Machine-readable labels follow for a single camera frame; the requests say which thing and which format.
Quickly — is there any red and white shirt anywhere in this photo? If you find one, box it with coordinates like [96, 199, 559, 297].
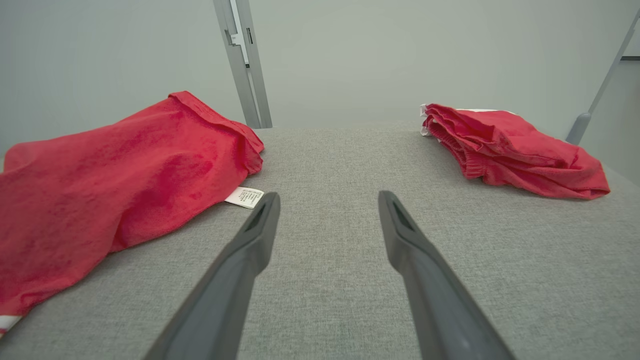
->
[0, 90, 266, 337]

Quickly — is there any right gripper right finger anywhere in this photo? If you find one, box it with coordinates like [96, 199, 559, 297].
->
[377, 190, 516, 360]

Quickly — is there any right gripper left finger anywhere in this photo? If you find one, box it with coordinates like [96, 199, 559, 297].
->
[142, 192, 282, 360]

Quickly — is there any grey double partition post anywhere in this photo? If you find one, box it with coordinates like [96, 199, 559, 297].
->
[212, 0, 274, 130]

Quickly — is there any red shorts white stripe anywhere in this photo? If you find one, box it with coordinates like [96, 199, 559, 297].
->
[419, 103, 612, 201]

